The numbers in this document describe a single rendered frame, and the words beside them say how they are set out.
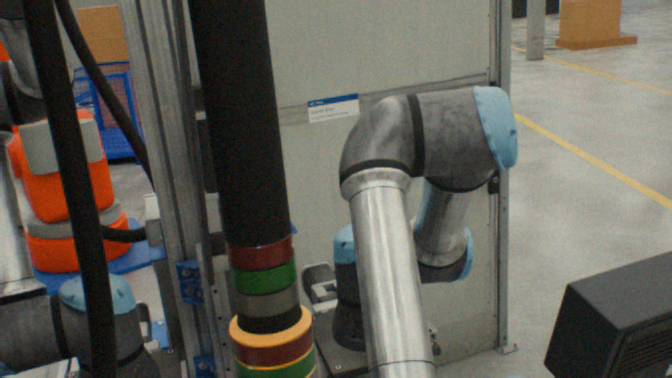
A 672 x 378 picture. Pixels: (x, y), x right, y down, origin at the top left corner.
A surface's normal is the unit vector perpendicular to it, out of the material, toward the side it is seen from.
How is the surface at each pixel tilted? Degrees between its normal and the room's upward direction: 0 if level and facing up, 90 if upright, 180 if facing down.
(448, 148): 97
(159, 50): 90
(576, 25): 90
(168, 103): 90
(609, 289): 15
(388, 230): 41
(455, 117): 56
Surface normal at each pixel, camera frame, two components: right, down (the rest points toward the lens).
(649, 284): 0.02, -0.83
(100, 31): 0.09, 0.33
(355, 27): 0.39, 0.27
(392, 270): 0.04, -0.50
